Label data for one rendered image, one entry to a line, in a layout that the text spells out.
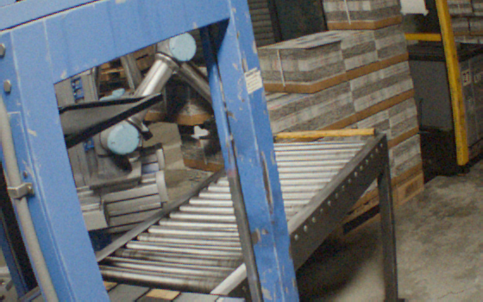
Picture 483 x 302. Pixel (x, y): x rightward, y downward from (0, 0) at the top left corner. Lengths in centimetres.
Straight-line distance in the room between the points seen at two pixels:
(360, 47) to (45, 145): 313
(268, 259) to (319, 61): 227
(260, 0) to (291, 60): 727
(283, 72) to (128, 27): 269
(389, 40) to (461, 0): 429
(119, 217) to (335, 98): 141
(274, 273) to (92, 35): 72
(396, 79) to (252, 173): 280
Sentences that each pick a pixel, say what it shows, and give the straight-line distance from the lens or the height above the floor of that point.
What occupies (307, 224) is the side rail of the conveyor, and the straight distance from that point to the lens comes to 215.
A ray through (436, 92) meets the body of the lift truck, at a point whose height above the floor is 53.
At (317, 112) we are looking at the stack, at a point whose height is 73.
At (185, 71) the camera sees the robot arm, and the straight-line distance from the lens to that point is 301.
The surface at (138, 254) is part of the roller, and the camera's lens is 212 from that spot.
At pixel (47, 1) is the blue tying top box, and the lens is 123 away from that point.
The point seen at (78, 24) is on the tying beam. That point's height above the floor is 152.
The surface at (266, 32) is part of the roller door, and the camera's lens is 1101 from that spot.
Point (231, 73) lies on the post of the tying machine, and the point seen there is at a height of 134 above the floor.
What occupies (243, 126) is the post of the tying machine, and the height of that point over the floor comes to 124.
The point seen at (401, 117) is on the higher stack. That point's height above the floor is 52.
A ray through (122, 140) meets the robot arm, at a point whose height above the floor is 99.
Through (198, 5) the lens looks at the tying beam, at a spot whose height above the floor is 149.
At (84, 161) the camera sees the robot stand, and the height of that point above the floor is 86.
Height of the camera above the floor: 156
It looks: 14 degrees down
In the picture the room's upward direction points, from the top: 11 degrees counter-clockwise
